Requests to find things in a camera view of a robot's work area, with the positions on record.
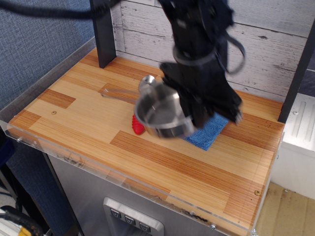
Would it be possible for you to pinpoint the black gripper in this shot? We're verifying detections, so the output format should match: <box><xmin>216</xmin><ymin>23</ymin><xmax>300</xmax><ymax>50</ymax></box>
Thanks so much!
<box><xmin>160</xmin><ymin>55</ymin><xmax>242</xmax><ymax>128</ymax></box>

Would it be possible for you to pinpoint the stainless steel pot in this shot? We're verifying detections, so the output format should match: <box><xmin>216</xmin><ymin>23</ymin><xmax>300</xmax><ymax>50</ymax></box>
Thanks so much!
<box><xmin>100</xmin><ymin>82</ymin><xmax>196</xmax><ymax>138</ymax></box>

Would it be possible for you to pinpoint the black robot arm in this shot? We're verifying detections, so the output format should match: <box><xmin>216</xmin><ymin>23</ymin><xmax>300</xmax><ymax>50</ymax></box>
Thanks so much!
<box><xmin>159</xmin><ymin>0</ymin><xmax>245</xmax><ymax>128</ymax></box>

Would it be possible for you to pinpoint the blue folded cloth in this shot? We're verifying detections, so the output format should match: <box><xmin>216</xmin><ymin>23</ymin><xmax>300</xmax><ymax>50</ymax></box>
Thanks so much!
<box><xmin>184</xmin><ymin>113</ymin><xmax>229</xmax><ymax>151</ymax></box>

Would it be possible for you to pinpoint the white aluminium block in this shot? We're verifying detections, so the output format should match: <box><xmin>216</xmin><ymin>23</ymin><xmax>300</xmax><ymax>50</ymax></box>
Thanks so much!
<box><xmin>271</xmin><ymin>93</ymin><xmax>315</xmax><ymax>199</ymax></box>

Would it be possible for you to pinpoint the silver button panel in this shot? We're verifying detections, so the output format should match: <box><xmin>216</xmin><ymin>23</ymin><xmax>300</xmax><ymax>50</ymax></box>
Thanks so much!
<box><xmin>103</xmin><ymin>197</ymin><xmax>165</xmax><ymax>236</ymax></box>

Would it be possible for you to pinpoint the stainless steel cabinet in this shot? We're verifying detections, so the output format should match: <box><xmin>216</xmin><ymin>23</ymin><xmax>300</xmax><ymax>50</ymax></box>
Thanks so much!
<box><xmin>48</xmin><ymin>155</ymin><xmax>222</xmax><ymax>236</ymax></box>

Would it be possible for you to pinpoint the yellow black object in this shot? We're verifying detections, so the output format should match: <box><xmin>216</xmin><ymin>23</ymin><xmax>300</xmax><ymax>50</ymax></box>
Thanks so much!
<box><xmin>0</xmin><ymin>206</ymin><xmax>45</xmax><ymax>236</ymax></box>

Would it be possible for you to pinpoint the red handled metal spoon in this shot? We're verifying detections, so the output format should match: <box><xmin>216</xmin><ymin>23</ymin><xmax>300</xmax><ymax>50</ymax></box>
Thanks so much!
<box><xmin>131</xmin><ymin>75</ymin><xmax>157</xmax><ymax>135</ymax></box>

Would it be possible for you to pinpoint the black right vertical post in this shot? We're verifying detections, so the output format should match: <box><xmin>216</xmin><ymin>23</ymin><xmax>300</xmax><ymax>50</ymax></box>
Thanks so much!
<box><xmin>278</xmin><ymin>21</ymin><xmax>315</xmax><ymax>123</ymax></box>

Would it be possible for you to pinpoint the black vertical post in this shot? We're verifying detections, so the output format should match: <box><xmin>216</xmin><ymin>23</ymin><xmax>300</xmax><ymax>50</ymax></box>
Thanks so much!
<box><xmin>278</xmin><ymin>21</ymin><xmax>315</xmax><ymax>123</ymax></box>
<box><xmin>93</xmin><ymin>10</ymin><xmax>116</xmax><ymax>68</ymax></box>

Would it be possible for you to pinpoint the black left vertical post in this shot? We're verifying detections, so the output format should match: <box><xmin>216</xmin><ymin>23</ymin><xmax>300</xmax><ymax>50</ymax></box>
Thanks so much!
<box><xmin>93</xmin><ymin>10</ymin><xmax>116</xmax><ymax>68</ymax></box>

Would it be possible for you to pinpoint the clear acrylic guard rail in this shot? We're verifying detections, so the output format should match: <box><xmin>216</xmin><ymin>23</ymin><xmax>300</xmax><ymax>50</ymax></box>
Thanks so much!
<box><xmin>0</xmin><ymin>119</ymin><xmax>259</xmax><ymax>236</ymax></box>

